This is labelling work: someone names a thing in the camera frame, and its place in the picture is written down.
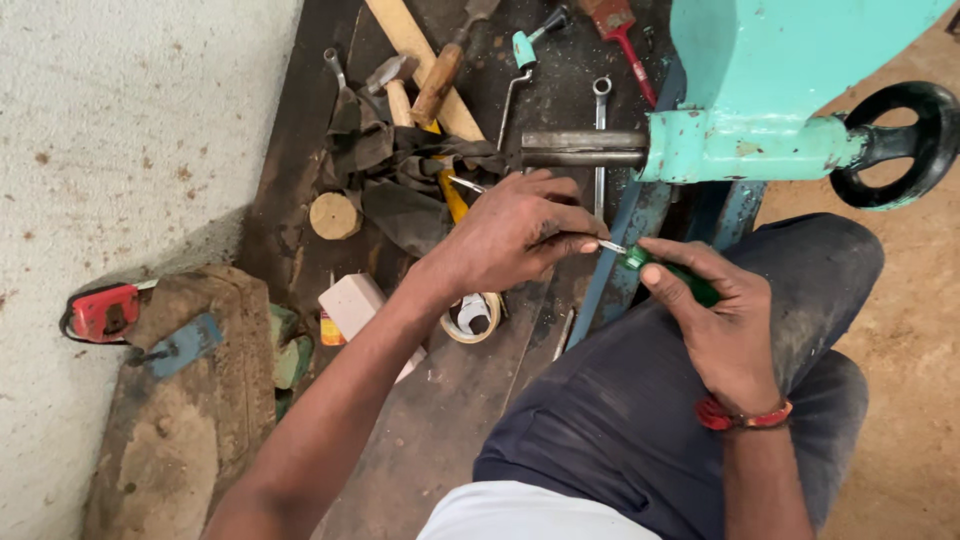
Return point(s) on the person's right hand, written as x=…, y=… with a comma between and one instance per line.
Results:
x=731, y=337

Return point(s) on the person's left hand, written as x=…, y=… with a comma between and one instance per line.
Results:
x=502, y=236

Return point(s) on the red wrist band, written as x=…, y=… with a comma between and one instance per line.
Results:
x=750, y=418

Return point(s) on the beige tape roll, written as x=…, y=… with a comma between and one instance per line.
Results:
x=471, y=322

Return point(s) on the dark dirty rag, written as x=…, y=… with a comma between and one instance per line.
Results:
x=397, y=199

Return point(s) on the thin metal rod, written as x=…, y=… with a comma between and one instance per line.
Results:
x=563, y=335

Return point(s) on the steel tailstock quill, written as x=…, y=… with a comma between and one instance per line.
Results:
x=581, y=148

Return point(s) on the person's dark trousers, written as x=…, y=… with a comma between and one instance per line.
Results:
x=622, y=405

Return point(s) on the blue machine bed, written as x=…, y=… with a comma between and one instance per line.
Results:
x=637, y=217

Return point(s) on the steel combination wrench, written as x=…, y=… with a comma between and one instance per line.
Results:
x=601, y=112

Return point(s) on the white rectangular block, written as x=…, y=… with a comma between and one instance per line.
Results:
x=352, y=304

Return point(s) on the round wooden disc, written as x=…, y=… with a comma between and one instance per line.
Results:
x=335, y=216

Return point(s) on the small orange can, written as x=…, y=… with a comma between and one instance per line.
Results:
x=330, y=330

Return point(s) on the light wooden stick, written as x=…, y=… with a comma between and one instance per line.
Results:
x=409, y=37

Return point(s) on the small steel wrench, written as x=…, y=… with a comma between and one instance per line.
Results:
x=335, y=66

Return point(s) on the green painted metal part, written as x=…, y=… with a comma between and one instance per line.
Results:
x=289, y=360

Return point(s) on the teal machine tailstock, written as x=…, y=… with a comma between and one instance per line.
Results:
x=750, y=67

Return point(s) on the person's white shirt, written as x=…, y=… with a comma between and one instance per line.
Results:
x=525, y=514

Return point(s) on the black handwheel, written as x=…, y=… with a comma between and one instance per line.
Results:
x=937, y=142

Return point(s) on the blue metal scraper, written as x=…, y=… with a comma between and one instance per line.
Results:
x=184, y=346

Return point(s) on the dusty wooden board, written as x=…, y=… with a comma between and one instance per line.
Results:
x=180, y=435

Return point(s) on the red tape measure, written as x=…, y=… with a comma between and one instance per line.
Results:
x=105, y=313

